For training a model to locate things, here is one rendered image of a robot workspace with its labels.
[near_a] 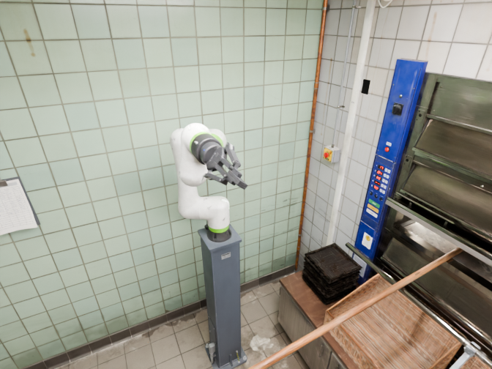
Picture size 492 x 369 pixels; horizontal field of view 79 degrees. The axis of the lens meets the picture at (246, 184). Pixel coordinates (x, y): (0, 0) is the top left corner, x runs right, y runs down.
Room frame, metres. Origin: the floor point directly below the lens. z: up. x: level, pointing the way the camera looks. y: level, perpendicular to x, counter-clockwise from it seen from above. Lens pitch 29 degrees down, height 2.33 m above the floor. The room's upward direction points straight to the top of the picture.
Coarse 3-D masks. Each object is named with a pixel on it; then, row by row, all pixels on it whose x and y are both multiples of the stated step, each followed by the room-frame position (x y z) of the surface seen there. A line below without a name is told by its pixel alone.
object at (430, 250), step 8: (392, 232) 1.51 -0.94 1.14; (400, 232) 1.47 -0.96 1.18; (408, 232) 1.46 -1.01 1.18; (408, 240) 1.41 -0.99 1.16; (416, 240) 1.39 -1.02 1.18; (424, 240) 1.39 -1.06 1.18; (424, 248) 1.32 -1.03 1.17; (432, 248) 1.31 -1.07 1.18; (432, 256) 1.27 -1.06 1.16; (440, 256) 1.25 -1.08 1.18; (448, 264) 1.19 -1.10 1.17; (456, 264) 1.19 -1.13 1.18; (456, 272) 1.15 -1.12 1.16; (464, 272) 1.13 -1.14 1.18; (472, 272) 1.13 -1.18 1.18; (464, 280) 1.11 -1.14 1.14; (472, 280) 1.08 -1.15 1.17; (480, 280) 1.07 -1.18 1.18; (480, 288) 1.04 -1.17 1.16; (488, 288) 1.02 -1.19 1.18; (488, 296) 1.01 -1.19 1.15
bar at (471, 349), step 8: (352, 248) 1.33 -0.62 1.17; (360, 256) 1.26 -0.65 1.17; (368, 264) 1.21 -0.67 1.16; (384, 272) 1.13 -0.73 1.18; (392, 280) 1.08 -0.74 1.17; (400, 288) 1.03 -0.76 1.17; (408, 296) 0.99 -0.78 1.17; (416, 304) 0.95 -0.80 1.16; (424, 304) 0.94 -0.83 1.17; (424, 312) 0.91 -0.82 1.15; (432, 312) 0.89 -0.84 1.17; (440, 320) 0.85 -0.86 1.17; (448, 328) 0.82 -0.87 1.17; (456, 336) 0.78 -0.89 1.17; (464, 344) 0.75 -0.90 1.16; (472, 344) 0.74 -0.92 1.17; (464, 352) 0.73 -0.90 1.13; (472, 352) 0.71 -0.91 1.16; (480, 352) 0.71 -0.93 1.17; (464, 360) 0.71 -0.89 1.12; (488, 360) 0.68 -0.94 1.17; (456, 368) 0.69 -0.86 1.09
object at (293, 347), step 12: (456, 252) 1.25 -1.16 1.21; (432, 264) 1.16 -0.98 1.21; (408, 276) 1.08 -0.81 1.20; (420, 276) 1.09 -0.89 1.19; (396, 288) 1.00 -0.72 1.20; (372, 300) 0.93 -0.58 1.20; (348, 312) 0.87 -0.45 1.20; (360, 312) 0.89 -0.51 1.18; (324, 324) 0.81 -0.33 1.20; (336, 324) 0.82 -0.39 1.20; (312, 336) 0.76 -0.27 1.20; (288, 348) 0.71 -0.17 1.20; (264, 360) 0.66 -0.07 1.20; (276, 360) 0.67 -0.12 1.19
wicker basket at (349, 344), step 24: (360, 288) 1.37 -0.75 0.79; (384, 288) 1.39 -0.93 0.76; (336, 312) 1.29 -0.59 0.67; (384, 312) 1.32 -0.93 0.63; (408, 312) 1.23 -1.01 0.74; (336, 336) 1.15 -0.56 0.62; (360, 336) 1.17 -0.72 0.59; (384, 336) 1.17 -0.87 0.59; (408, 336) 1.15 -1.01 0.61; (432, 336) 1.08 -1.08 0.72; (360, 360) 0.99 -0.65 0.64; (384, 360) 1.02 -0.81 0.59; (408, 360) 1.02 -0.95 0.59; (432, 360) 1.01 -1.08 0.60
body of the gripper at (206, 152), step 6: (204, 144) 0.86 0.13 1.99; (210, 144) 0.85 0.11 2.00; (216, 144) 0.85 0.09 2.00; (204, 150) 0.83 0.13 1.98; (210, 150) 0.83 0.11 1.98; (216, 150) 0.84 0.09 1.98; (222, 150) 0.82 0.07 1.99; (204, 156) 0.83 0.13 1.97; (210, 156) 0.83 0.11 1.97; (222, 156) 0.80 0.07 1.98; (204, 162) 0.83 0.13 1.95; (216, 162) 0.79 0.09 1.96; (210, 168) 0.80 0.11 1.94
